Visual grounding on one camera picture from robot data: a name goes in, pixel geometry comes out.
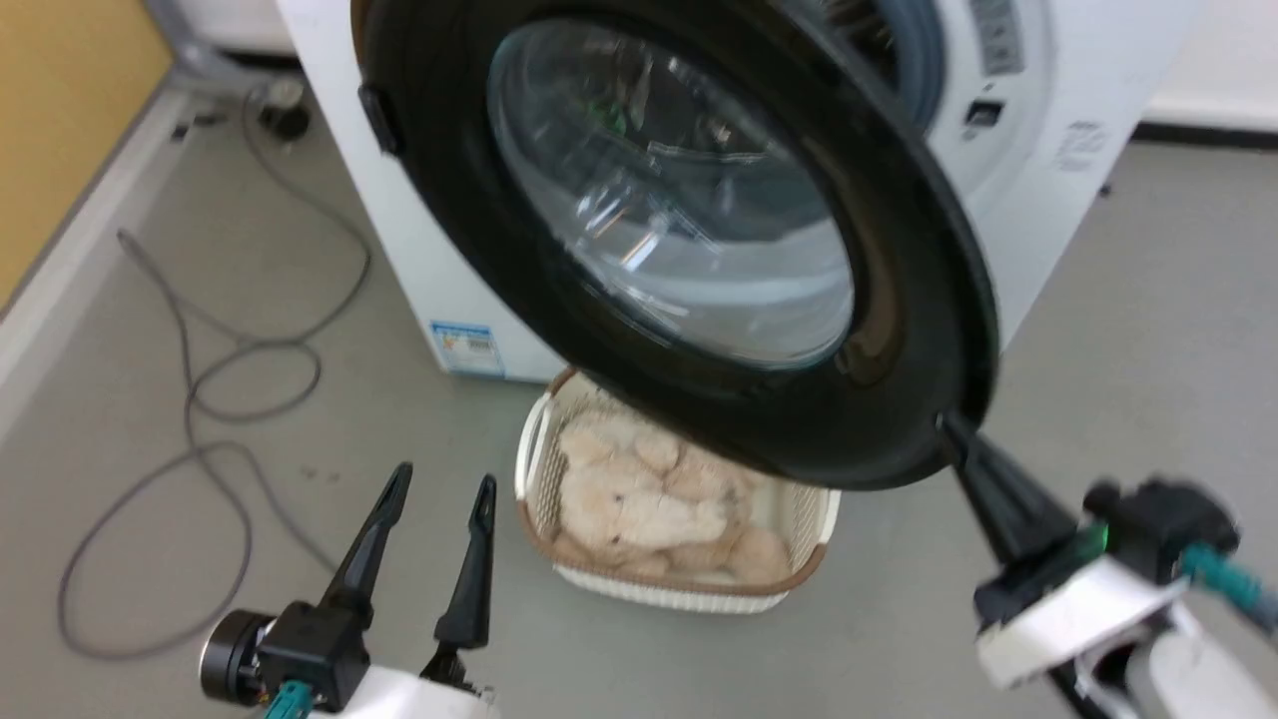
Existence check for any black wall plug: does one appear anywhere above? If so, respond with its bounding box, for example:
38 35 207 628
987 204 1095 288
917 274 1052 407
260 98 312 142

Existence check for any grey drain hose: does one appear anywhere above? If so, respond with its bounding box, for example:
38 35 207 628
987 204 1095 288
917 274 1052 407
145 0 301 93

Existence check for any white laundry basket brown rim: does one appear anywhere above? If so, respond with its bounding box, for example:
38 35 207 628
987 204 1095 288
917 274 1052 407
514 367 843 614

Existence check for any grey power cable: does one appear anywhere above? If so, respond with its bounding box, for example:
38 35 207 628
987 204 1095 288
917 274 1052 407
188 85 373 422

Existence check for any black round washer door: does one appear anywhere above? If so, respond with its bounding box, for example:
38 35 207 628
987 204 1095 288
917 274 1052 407
354 0 1001 492

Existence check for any blue energy label sticker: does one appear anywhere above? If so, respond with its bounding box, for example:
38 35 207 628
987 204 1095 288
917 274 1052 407
429 320 506 379

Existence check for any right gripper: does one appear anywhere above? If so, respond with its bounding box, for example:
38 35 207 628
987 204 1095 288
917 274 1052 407
939 411 1194 719

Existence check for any grey warning label sticker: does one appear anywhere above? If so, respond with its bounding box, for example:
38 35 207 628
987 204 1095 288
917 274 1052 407
972 0 1028 77

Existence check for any thin grey cable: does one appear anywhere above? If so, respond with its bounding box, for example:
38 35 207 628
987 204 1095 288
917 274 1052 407
57 230 340 662

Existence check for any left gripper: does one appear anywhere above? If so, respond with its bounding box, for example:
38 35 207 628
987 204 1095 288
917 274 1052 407
319 461 500 719

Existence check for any white front-load washing machine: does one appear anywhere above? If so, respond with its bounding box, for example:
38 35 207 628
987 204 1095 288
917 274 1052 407
275 0 1209 385

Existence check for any beige plush teddy bear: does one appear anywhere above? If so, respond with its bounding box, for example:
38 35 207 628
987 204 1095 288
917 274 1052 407
554 399 795 585

